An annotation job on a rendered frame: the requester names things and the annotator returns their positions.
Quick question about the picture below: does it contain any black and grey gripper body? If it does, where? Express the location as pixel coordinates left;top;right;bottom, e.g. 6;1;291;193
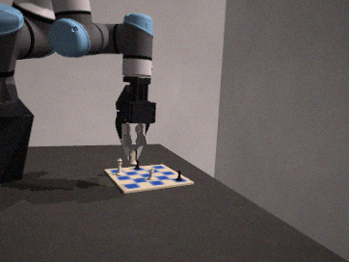
119;76;156;123

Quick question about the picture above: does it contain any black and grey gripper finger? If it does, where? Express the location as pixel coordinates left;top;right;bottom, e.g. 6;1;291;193
116;112;132;160
134;123;150;160

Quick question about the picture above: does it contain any blue and cream chessboard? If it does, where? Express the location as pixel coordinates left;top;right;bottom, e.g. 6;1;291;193
104;165;194;194

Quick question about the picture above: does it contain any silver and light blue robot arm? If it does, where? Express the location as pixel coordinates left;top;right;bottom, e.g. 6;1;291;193
0;0;153;113

